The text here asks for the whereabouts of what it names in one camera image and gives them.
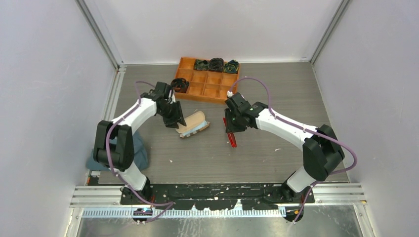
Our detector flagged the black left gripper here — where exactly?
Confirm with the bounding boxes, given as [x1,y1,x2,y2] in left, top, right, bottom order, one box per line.
[158,101,186,129]

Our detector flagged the red sunglasses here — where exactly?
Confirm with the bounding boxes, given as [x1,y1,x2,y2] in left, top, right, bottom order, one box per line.
[223,117,237,148]

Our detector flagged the light blue cleaning cloth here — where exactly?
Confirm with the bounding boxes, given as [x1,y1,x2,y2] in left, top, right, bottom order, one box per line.
[180,120,210,138]

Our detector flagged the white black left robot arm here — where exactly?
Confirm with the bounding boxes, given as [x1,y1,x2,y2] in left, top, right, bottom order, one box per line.
[93,82,186,204]

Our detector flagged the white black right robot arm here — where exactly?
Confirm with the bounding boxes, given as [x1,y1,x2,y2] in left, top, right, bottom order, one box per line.
[225,91,344,203]

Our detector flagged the orange wooden divided tray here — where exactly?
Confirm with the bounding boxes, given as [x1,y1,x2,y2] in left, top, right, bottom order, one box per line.
[174,57,241,103]

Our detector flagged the rolled green patterned tie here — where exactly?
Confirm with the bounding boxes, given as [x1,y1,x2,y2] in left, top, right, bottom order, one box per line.
[223,59,240,74]

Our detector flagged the dark blue-grey cloth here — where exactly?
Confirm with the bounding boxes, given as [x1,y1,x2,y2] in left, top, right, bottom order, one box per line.
[85,131,149,171]

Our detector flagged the rolled dark green tie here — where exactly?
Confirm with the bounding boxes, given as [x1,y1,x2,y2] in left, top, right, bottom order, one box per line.
[193,59,209,71]

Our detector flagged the rolled black brown tie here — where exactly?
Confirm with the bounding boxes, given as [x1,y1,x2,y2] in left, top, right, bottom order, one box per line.
[208,58,225,73]

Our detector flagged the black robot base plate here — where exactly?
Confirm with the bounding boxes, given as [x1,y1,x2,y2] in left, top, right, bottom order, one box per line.
[121,182,316,212]

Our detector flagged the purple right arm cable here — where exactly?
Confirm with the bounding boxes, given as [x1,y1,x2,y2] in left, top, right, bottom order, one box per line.
[226,77,358,223]

